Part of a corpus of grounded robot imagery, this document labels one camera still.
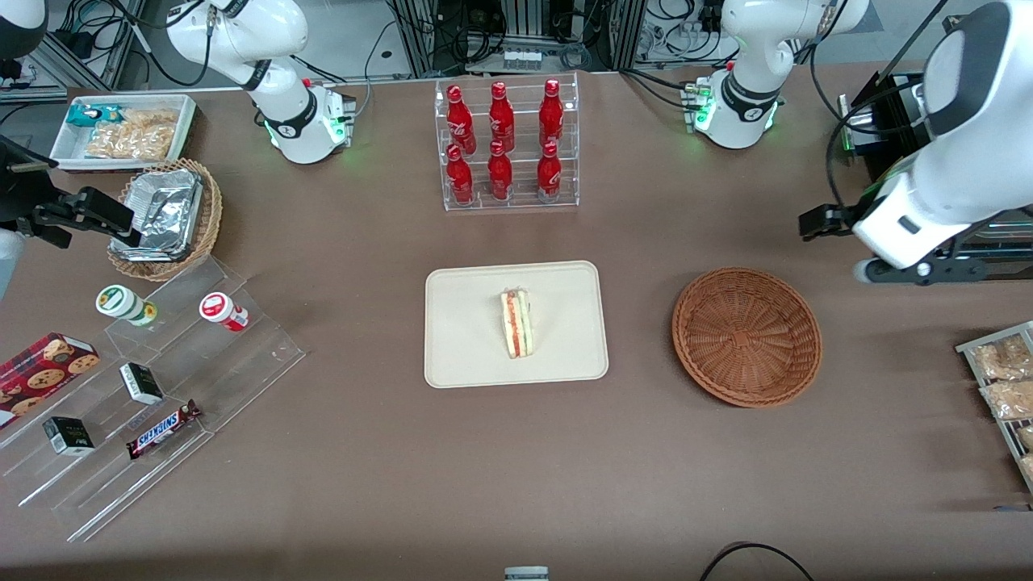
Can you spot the snack bag tray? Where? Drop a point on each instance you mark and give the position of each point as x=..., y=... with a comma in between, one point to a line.
x=1009, y=444

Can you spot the clear bag of crackers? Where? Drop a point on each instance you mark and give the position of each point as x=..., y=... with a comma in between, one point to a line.
x=1005, y=359
x=1013, y=399

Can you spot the red plaid cookie box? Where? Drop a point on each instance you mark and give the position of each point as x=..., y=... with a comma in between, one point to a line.
x=40, y=375

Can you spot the black angular device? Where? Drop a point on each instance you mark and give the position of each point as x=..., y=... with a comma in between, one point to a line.
x=20, y=186

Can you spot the white rectangular snack tray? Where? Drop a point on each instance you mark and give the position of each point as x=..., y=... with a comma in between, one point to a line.
x=64, y=153

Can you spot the black food warmer cabinet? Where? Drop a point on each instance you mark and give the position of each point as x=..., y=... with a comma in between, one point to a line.
x=888, y=149

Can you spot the snickers chocolate bar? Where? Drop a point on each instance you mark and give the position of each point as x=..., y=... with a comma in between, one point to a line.
x=161, y=430

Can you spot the light tan wicker basket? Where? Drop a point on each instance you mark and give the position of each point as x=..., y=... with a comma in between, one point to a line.
x=211, y=218

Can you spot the green lid white cup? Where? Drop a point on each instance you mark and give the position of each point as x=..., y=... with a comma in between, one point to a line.
x=119, y=301

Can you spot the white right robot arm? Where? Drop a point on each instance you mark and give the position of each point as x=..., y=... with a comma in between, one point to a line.
x=282, y=105

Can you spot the teal snack packet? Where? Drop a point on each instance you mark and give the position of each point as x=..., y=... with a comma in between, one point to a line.
x=85, y=114

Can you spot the clear bag of chips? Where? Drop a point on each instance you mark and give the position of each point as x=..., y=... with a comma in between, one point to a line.
x=133, y=137

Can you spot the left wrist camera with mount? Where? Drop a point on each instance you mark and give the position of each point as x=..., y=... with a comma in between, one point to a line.
x=865, y=271

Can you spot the beige plastic tray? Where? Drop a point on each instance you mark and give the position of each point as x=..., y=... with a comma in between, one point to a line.
x=468, y=339

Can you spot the clear acrylic stepped display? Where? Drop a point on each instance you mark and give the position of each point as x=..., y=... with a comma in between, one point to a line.
x=234, y=363

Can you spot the aluminium foil container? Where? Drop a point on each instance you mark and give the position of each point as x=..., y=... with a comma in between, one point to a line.
x=165, y=210

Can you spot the red cola bottle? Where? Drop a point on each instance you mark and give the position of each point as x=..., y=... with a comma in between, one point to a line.
x=460, y=177
x=501, y=117
x=549, y=173
x=551, y=113
x=458, y=117
x=499, y=173

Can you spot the clear acrylic bottle rack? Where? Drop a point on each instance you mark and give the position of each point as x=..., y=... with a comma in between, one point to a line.
x=520, y=202

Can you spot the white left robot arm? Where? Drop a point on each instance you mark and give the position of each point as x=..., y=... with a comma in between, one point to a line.
x=750, y=97

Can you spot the red lid white cup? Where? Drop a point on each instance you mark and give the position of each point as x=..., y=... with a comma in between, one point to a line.
x=219, y=309

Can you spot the small black carton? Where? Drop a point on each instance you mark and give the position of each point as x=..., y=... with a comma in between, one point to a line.
x=69, y=436
x=141, y=383

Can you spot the pale right gripper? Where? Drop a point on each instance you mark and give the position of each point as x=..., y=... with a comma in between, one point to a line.
x=18, y=196

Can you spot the aluminium equipment rack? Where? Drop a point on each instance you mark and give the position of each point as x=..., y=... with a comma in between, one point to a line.
x=516, y=24

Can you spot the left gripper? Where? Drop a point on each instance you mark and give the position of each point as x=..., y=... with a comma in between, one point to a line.
x=839, y=215

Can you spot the round brown wicker basket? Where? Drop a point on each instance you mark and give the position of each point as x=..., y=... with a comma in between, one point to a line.
x=746, y=339

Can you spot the triangular sandwich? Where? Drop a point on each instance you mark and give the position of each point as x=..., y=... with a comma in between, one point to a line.
x=516, y=323

